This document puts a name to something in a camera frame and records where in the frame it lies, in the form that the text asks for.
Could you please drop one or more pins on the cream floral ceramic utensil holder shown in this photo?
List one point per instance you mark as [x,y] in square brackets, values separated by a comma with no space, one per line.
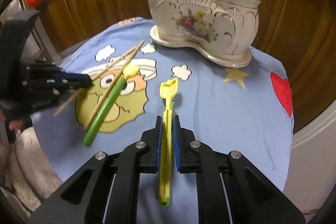
[221,30]

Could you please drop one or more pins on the wooden chopstick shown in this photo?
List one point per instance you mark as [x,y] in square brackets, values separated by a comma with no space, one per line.
[110,87]
[100,84]

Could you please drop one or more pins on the blue cartoon tablecloth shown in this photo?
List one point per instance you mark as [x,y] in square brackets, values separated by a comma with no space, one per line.
[246,114]

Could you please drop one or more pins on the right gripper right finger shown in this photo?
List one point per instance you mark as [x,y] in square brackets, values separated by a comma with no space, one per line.
[193,156]

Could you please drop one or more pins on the green handled yellow spoon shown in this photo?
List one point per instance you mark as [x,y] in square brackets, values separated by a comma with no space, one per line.
[129,72]

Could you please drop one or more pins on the yellow plastic fork spoon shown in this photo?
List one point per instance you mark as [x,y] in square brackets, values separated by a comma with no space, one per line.
[167,91]

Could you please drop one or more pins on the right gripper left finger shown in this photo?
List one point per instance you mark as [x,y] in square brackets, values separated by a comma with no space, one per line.
[137,158]

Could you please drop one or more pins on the operator hand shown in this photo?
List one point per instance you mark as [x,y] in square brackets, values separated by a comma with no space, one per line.
[13,125]

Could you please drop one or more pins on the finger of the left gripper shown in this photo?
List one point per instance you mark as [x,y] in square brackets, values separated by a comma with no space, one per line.
[41,98]
[73,80]

